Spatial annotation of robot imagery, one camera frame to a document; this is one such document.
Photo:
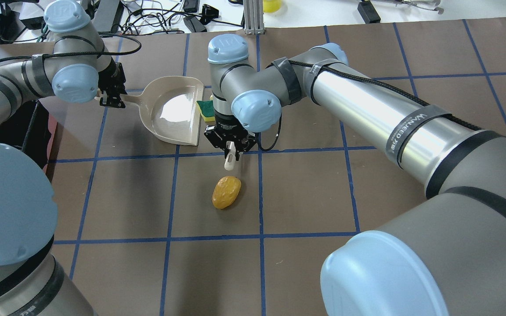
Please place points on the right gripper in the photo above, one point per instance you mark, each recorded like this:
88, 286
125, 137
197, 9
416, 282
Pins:
225, 126

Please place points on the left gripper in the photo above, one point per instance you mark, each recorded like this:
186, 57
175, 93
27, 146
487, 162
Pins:
111, 86

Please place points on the beige hand brush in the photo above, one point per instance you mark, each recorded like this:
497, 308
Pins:
230, 162

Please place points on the green yellow sponge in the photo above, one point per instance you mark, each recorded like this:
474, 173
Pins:
206, 110

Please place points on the beige plastic dustpan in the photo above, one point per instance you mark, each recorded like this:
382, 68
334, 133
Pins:
167, 109

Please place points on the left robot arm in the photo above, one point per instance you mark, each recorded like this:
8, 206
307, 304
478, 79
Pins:
32, 281

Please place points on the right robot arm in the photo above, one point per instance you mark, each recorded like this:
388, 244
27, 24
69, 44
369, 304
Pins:
446, 256

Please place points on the bin with black bag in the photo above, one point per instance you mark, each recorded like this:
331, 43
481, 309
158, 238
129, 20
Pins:
31, 130

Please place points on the brown paper table cover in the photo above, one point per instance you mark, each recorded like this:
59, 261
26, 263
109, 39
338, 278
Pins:
137, 232

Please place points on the yellow tape roll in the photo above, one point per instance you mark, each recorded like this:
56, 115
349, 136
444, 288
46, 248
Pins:
271, 6

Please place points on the black small power brick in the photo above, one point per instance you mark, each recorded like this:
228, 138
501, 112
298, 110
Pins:
368, 13

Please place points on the aluminium frame post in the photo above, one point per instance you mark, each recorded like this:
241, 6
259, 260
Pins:
253, 17

